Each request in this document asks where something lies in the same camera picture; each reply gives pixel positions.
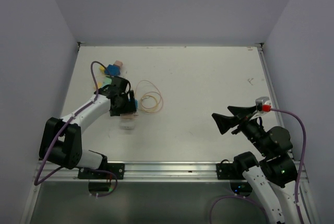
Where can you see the aluminium front rail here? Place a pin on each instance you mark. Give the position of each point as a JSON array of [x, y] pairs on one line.
[[172, 171]]

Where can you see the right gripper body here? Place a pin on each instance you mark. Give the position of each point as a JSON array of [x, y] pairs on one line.
[[252, 128]]

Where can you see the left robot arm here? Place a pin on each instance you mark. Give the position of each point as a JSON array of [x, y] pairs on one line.
[[62, 138]]

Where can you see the pink cube socket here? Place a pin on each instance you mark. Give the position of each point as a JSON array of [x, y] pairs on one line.
[[129, 116]]

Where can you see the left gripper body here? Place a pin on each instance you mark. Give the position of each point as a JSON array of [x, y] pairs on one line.
[[117, 109]]

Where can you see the teal plug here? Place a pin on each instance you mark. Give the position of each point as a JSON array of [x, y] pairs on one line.
[[104, 86]]

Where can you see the yellow plug on blue cube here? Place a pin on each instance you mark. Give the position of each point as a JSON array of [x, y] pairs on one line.
[[102, 69]]

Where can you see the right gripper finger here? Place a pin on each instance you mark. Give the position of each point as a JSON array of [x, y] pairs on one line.
[[242, 111], [225, 123]]

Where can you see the aluminium right rail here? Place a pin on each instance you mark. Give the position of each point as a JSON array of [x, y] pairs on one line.
[[273, 97]]

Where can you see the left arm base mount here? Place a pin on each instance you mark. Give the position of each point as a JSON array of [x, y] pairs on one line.
[[109, 171]]

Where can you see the green plug on blue cube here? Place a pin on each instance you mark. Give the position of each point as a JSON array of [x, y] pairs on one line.
[[107, 81]]

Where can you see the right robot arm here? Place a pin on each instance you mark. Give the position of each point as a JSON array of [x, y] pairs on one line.
[[271, 179]]

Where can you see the dark blue cube socket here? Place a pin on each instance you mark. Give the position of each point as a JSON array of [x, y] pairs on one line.
[[113, 70]]

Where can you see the aluminium rail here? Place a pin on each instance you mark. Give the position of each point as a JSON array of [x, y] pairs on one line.
[[273, 97], [172, 171]]

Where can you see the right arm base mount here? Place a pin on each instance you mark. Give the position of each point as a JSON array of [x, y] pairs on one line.
[[226, 170]]

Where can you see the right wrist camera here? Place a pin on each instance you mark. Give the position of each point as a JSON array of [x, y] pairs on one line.
[[263, 106]]

